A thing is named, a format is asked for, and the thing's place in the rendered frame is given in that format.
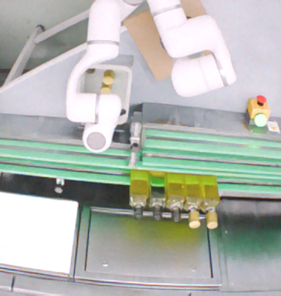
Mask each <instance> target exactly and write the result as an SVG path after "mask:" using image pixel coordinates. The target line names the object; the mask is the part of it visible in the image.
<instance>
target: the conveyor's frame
mask: <svg viewBox="0 0 281 296"><path fill-rule="evenodd" d="M141 112H142V127H141V133H142V128H145V129H154V130H165V132H166V130H171V131H180V132H188V133H204V134H211V135H212V134H213V135H221V136H231V137H233V136H236V137H243V138H252V139H259V140H272V141H280V142H281V119H280V118H273V117H269V118H268V120H267V126H268V128H269V132H270V134H271V136H269V135H262V134H256V133H250V132H249V130H248V127H247V124H246V121H245V115H244V113H232V112H229V111H224V110H216V109H201V108H193V107H184V106H178V105H168V104H160V103H144V102H143V103H142V109H141ZM79 124H80V122H74V121H72V120H70V121H69V119H66V118H58V117H50V116H44V117H43V116H28V115H22V116H21V115H14V114H7V113H5V114H0V138H9V139H16V140H21V141H22V140H31V141H38V142H46V143H61V144H67V143H69V144H78V145H84V142H83V133H84V130H85V128H79ZM130 125H131V123H125V130H124V132H120V131H114V132H113V137H112V141H111V144H110V146H109V147H113V148H122V149H127V150H128V149H130V140H129V138H130ZM141 133H140V143H139V146H140V144H141Z"/></svg>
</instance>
